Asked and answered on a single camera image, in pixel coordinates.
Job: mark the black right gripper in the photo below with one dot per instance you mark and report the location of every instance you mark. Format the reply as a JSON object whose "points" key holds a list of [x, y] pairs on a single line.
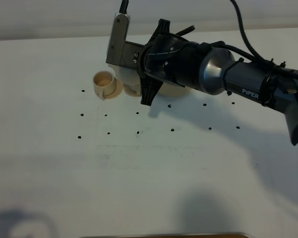
{"points": [[170, 58]]}

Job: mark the beige teapot with lid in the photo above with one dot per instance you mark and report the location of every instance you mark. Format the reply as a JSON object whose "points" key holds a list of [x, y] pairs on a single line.
{"points": [[129, 78]]}

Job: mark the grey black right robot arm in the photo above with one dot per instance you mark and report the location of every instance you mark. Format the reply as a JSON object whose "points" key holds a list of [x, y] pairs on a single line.
{"points": [[214, 68]]}

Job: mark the round beige teapot saucer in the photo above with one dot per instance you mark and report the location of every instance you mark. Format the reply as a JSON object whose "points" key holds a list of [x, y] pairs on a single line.
{"points": [[172, 91]]}

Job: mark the beige teacup centre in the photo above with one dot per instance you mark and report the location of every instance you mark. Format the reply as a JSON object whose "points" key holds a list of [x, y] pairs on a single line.
{"points": [[132, 90]]}

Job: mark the beige teacup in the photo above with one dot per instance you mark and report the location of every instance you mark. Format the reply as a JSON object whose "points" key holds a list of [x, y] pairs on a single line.
{"points": [[132, 90], [102, 74]]}

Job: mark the beige saucer under centre cup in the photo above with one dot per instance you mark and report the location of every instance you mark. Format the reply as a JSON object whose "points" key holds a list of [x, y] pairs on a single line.
{"points": [[129, 93]]}

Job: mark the beige saucer under cup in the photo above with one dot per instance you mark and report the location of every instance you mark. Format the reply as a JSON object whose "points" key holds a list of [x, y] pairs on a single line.
{"points": [[129, 93], [107, 88]]}

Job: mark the beige saucer under left cup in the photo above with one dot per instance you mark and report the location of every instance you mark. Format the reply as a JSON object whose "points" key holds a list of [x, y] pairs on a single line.
{"points": [[107, 88]]}

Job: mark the beige teacup left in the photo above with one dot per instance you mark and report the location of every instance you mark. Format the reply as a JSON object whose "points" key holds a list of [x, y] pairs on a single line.
{"points": [[102, 74]]}

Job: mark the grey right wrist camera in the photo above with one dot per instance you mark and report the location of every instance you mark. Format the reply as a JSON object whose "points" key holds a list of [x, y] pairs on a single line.
{"points": [[121, 52]]}

